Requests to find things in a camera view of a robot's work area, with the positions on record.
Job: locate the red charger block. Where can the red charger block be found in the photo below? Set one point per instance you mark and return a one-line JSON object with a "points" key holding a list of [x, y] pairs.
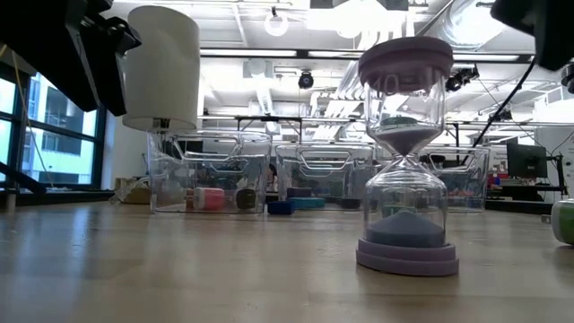
{"points": [[210, 198]]}

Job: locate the black dome camera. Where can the black dome camera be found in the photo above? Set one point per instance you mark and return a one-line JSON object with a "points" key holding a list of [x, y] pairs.
{"points": [[306, 80]]}

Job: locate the lavender hourglass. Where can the lavender hourglass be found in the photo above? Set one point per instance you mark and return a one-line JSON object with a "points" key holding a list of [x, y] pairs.
{"points": [[406, 262]]}

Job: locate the blue digital clock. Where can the blue digital clock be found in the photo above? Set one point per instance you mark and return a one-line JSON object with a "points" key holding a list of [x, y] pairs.
{"points": [[281, 207]]}

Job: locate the black ceiling camera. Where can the black ceiling camera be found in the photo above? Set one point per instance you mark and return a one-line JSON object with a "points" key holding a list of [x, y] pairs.
{"points": [[568, 78]]}

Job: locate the black ceiling spotlights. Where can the black ceiling spotlights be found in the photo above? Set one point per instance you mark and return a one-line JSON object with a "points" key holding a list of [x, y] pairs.
{"points": [[462, 78]]}

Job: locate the black aluminium rig frame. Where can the black aluminium rig frame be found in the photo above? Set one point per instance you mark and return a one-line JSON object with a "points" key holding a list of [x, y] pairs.
{"points": [[18, 179]]}

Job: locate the white lamp shade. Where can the white lamp shade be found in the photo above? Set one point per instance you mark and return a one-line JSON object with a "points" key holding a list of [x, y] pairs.
{"points": [[161, 67]]}

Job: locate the green small charger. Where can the green small charger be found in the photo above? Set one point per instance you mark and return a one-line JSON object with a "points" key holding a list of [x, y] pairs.
{"points": [[564, 222]]}

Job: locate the clear plastic bin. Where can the clear plastic bin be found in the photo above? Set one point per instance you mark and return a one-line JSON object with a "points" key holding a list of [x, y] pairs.
{"points": [[466, 179], [211, 157], [327, 170]]}

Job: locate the white cabinet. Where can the white cabinet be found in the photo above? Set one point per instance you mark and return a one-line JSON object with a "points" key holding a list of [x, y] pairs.
{"points": [[556, 148]]}

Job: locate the purple digital clock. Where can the purple digital clock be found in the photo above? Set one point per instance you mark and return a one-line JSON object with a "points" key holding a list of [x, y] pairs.
{"points": [[350, 203]]}

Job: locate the black computer monitor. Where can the black computer monitor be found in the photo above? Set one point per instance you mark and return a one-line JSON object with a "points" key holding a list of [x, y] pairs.
{"points": [[527, 160]]}

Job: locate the black framed window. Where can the black framed window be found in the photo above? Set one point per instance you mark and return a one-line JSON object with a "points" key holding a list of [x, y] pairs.
{"points": [[58, 134]]}

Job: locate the purple rectangular block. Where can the purple rectangular block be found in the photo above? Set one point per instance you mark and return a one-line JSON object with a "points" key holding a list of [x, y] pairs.
{"points": [[298, 192]]}

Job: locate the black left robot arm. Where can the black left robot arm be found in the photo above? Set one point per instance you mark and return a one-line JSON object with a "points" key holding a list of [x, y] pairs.
{"points": [[54, 45]]}

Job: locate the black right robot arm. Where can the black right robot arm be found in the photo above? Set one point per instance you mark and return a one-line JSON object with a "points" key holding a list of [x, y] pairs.
{"points": [[547, 27]]}

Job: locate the teal rectangular block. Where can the teal rectangular block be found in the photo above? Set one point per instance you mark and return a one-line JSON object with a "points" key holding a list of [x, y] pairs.
{"points": [[309, 203]]}

